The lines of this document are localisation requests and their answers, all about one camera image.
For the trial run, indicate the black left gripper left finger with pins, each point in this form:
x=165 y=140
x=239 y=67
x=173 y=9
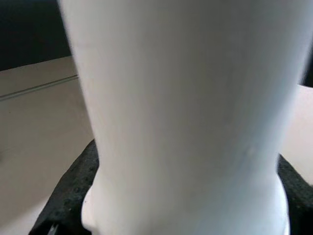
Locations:
x=66 y=200

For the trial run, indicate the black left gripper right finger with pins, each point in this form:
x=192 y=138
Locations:
x=300 y=205

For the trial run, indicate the white plastic table leg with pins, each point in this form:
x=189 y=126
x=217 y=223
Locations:
x=183 y=110

